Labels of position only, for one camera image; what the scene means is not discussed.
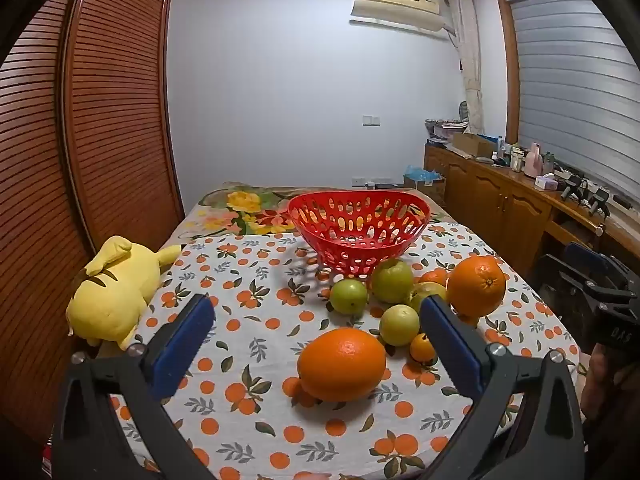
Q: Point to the yellow plush toy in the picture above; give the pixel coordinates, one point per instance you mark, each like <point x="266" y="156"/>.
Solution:
<point x="110" y="295"/>

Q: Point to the wall socket strip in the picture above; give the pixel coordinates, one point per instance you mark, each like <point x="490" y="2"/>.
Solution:
<point x="372" y="179"/>

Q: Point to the red plastic perforated basket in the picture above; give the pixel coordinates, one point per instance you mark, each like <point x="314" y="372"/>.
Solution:
<point x="350" y="195"/>

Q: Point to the wooden louvred wardrobe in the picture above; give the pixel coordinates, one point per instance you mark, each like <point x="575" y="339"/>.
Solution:
<point x="100" y="135"/>

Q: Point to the green apple, top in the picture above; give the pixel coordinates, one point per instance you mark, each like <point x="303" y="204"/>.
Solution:
<point x="391" y="280"/>

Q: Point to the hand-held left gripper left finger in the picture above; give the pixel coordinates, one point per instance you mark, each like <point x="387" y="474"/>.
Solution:
<point x="182" y="345"/>

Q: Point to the open cardboard box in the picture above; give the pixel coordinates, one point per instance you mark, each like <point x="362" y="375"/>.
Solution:
<point x="472" y="145"/>

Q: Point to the floral blanket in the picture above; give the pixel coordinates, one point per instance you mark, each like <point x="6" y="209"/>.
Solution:
<point x="240" y="210"/>

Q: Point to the wooden sideboard cabinet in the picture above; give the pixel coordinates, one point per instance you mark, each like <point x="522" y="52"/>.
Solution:
<point x="500" y="205"/>

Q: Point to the large orange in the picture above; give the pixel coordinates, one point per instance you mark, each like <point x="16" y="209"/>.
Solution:
<point x="342" y="370"/>
<point x="476" y="285"/>

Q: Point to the pink tissue box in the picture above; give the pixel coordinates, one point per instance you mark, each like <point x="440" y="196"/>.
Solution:
<point x="546" y="183"/>

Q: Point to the person's right hand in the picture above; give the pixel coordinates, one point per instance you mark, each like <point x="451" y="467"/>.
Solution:
<point x="595" y="385"/>

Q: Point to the black device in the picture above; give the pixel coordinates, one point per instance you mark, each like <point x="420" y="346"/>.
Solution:
<point x="585" y="195"/>

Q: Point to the pink bottle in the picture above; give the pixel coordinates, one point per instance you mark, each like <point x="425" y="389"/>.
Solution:
<point x="533" y="162"/>

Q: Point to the blue plastic bag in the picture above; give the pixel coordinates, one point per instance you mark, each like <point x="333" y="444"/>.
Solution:
<point x="422" y="172"/>

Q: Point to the white wall switch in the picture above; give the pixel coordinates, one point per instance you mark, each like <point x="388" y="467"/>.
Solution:
<point x="370" y="120"/>

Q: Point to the grey window blind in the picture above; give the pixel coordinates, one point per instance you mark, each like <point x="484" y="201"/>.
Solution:
<point x="570" y="85"/>

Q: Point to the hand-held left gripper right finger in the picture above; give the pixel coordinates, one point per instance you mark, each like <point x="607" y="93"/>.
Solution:
<point x="450" y="345"/>

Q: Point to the wall air conditioner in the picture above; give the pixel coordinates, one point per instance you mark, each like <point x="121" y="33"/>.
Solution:
<point x="395" y="7"/>

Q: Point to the pile of papers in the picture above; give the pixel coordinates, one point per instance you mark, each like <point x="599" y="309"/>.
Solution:
<point x="445" y="129"/>

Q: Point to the cream curtain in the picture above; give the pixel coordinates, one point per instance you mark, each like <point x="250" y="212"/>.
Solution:
<point x="470" y="60"/>

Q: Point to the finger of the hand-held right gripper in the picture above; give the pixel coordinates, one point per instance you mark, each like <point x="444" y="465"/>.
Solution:
<point x="592" y="257"/>
<point x="565" y="277"/>

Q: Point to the small tangerine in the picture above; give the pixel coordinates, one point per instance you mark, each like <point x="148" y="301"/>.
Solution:
<point x="423" y="347"/>
<point x="434" y="276"/>

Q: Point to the small cardboard box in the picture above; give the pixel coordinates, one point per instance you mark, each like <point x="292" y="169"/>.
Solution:
<point x="425" y="189"/>

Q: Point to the orange print tablecloth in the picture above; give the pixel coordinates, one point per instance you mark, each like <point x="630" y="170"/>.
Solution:
<point x="260" y="320"/>

